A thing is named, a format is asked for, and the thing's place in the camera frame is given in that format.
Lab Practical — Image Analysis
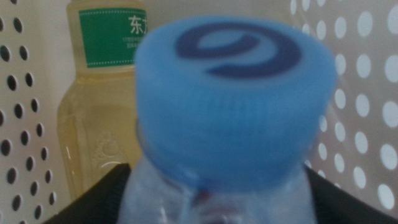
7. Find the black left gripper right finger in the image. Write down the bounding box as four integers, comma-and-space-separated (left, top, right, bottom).
303, 166, 398, 224

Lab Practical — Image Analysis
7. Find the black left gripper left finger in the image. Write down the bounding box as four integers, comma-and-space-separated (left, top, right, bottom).
42, 162, 132, 224

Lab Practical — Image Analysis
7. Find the yellow tea bottle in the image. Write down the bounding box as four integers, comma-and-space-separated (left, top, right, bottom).
57, 0, 149, 202

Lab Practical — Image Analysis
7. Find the water bottle with blue cap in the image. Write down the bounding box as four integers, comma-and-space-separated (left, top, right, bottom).
116, 15, 339, 224

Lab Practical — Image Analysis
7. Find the white perforated plastic basket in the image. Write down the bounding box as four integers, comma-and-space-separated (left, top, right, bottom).
0, 0, 398, 224

